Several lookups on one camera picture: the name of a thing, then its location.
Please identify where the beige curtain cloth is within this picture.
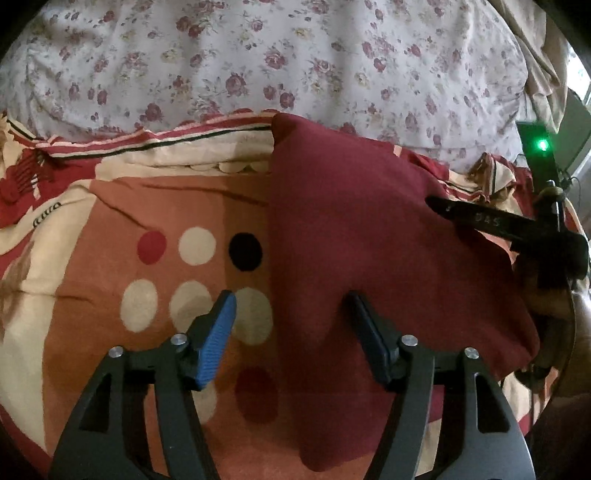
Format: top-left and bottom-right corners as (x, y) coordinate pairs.
(489, 0), (578, 136)

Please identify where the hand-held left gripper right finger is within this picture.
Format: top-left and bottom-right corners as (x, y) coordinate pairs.
(346, 291), (537, 480)

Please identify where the person's right hand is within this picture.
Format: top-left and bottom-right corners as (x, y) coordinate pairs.
(512, 256), (576, 376)

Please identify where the window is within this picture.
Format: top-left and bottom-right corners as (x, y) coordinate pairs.
(570, 48), (591, 108)

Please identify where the maroon small garment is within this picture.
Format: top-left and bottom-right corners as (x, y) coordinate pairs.
(268, 113), (541, 472)

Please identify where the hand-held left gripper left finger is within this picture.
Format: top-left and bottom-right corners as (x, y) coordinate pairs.
(48, 290), (238, 480)

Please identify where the red and cream printed blanket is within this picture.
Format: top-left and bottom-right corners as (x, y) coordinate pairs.
(0, 108), (591, 480)

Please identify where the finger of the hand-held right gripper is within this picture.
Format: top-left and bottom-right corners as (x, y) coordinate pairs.
(425, 196), (540, 241)

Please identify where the white floral bedsheet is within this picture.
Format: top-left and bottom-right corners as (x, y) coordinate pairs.
(0, 0), (532, 161)

